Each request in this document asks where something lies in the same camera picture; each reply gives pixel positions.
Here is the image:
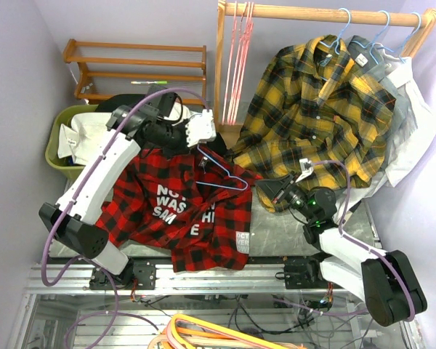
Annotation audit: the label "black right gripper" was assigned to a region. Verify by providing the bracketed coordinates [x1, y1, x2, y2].
[254, 171, 316, 221]

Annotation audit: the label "light blue wire hanger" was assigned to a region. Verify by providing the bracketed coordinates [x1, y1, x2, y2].
[196, 145, 249, 192]

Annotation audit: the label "red black plaid shirt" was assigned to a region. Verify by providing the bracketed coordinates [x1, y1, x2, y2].
[96, 146, 259, 272]

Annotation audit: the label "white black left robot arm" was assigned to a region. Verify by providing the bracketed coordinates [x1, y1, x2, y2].
[39, 88, 216, 289]

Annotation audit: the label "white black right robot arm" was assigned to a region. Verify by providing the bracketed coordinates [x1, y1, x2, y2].
[257, 159, 428, 326]

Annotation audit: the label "yellow plaid shirt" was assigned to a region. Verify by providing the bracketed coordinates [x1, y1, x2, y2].
[225, 35, 397, 214]

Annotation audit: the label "white shirt in basket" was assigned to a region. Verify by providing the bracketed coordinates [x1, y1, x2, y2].
[57, 99, 214, 167]

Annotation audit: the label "blue hanger under yellow shirt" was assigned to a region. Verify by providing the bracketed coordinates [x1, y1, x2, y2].
[320, 7, 352, 55]

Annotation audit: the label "white shirt on hanger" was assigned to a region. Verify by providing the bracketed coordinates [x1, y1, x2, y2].
[348, 43, 436, 208]

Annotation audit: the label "grey shirt on hanger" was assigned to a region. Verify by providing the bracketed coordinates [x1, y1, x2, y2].
[347, 35, 410, 172]

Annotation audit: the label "blue hanger under grey shirt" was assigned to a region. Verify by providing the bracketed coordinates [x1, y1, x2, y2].
[350, 9, 391, 64]

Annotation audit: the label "blue hanger under white shirt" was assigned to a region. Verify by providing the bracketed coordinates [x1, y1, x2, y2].
[373, 12, 422, 62]

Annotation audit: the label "green white marker pen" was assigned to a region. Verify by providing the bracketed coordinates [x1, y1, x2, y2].
[130, 80, 168, 85]

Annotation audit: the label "black garment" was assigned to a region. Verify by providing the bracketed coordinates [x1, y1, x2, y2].
[95, 94, 227, 156]

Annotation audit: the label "wooden shoe rack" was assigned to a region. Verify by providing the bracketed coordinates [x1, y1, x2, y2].
[62, 39, 208, 106]

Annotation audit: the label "green laundry basket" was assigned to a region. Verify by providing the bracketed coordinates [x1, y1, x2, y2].
[45, 104, 99, 181]

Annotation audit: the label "orange hangers pile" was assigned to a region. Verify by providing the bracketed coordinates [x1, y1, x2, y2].
[148, 314, 305, 349]

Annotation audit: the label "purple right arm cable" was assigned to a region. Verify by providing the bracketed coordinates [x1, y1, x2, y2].
[312, 159, 417, 323]

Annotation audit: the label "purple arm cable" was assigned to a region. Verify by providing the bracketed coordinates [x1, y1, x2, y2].
[312, 159, 417, 323]
[41, 87, 210, 349]

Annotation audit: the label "pink wire hangers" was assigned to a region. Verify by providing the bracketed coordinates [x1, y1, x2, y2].
[222, 1, 254, 125]

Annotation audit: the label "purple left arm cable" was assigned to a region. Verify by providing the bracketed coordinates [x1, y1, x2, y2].
[41, 87, 210, 349]

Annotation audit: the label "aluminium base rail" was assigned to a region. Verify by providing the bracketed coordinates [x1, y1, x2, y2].
[25, 256, 360, 295]

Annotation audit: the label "wooden clothes rail frame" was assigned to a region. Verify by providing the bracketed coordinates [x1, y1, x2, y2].
[214, 1, 436, 146]

